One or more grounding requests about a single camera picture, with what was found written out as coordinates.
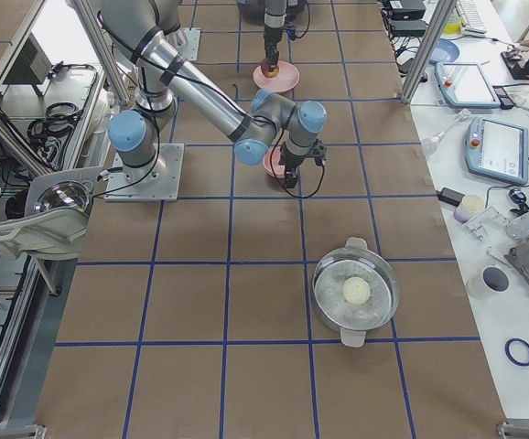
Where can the grey electronics box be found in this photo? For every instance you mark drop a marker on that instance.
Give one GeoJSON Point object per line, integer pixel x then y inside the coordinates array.
{"type": "Point", "coordinates": [31, 67]}

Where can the teach pendant far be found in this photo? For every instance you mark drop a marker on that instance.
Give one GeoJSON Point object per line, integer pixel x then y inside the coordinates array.
{"type": "Point", "coordinates": [464, 85]}

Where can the teach pendant near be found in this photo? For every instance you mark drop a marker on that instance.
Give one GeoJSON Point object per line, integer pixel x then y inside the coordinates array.
{"type": "Point", "coordinates": [497, 150]}

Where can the aluminium frame post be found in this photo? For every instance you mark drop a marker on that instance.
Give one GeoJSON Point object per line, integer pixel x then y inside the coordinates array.
{"type": "Point", "coordinates": [436, 24]}

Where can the purple white cup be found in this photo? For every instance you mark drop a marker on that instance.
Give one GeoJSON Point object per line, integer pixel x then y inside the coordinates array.
{"type": "Point", "coordinates": [469, 207]}

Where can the white cup dark lid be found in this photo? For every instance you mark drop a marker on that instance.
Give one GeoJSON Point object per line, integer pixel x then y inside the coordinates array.
{"type": "Point", "coordinates": [488, 283]}

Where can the teach pendant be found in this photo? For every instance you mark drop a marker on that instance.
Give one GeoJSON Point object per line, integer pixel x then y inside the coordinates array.
{"type": "Point", "coordinates": [497, 150]}
{"type": "Point", "coordinates": [464, 85]}

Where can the red apple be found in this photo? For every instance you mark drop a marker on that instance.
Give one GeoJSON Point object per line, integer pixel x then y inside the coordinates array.
{"type": "Point", "coordinates": [268, 69]}

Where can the white bun in pot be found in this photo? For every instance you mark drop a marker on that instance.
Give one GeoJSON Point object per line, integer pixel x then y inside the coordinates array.
{"type": "Point", "coordinates": [356, 291]}

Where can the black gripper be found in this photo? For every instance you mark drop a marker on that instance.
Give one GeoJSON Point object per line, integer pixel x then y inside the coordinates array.
{"type": "Point", "coordinates": [289, 161]}
{"type": "Point", "coordinates": [271, 35]}

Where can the steel pot with handles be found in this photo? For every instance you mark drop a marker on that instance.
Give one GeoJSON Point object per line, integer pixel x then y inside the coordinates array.
{"type": "Point", "coordinates": [353, 322]}

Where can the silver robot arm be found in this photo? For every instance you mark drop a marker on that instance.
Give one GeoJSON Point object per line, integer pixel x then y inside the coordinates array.
{"type": "Point", "coordinates": [141, 31]}
{"type": "Point", "coordinates": [279, 18]}

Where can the pink bowl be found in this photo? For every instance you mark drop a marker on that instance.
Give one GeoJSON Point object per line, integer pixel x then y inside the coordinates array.
{"type": "Point", "coordinates": [272, 163]}

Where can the pink plate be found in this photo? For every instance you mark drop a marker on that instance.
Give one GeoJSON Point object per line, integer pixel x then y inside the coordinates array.
{"type": "Point", "coordinates": [286, 79]}

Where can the black power adapter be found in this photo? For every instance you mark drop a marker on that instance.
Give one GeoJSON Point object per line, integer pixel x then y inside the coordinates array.
{"type": "Point", "coordinates": [450, 196]}

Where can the blue plate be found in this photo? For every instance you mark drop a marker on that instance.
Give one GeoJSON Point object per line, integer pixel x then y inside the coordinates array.
{"type": "Point", "coordinates": [444, 51]}

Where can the light bulb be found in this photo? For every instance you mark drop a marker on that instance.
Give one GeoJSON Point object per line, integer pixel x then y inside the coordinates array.
{"type": "Point", "coordinates": [430, 144]}

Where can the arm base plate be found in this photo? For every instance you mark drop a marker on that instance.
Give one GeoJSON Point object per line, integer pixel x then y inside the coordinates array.
{"type": "Point", "coordinates": [158, 180]}
{"type": "Point", "coordinates": [186, 41]}

